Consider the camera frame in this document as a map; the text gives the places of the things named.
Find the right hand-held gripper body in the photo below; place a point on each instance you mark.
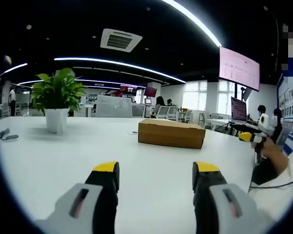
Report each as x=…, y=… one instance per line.
x=266, y=125

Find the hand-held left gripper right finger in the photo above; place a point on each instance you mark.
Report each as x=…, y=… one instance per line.
x=232, y=207

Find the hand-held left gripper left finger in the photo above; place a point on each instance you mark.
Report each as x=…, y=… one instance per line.
x=75, y=207

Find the brown cardboard shoe box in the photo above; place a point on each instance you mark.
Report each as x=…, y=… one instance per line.
x=171, y=134

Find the person's right hand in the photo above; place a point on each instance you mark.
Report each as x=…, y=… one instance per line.
x=271, y=151

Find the open laptop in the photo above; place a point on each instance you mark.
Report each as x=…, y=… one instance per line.
x=238, y=108

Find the person's black trousers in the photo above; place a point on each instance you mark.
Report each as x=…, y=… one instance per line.
x=263, y=173

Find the black screen stand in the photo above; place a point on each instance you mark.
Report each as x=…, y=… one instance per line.
x=244, y=91

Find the person's white shirt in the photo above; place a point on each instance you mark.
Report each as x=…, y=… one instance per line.
x=278, y=200

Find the small dark clip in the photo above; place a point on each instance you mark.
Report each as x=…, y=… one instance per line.
x=11, y=138

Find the row of white office chairs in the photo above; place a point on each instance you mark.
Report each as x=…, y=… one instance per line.
x=166, y=113

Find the white desk partition panel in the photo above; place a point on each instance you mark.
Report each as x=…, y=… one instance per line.
x=113, y=106

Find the green plant in white pot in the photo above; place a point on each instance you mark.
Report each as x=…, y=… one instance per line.
x=56, y=92

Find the curved ceiling light strip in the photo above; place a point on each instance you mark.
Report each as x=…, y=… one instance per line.
x=75, y=58
x=194, y=21

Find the white ceiling air vent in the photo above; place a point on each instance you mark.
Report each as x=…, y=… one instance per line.
x=120, y=40

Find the blue framed wall display board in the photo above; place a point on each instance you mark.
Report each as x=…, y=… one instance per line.
x=286, y=109

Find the large wall display screen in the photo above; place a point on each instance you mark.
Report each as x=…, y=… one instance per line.
x=239, y=68

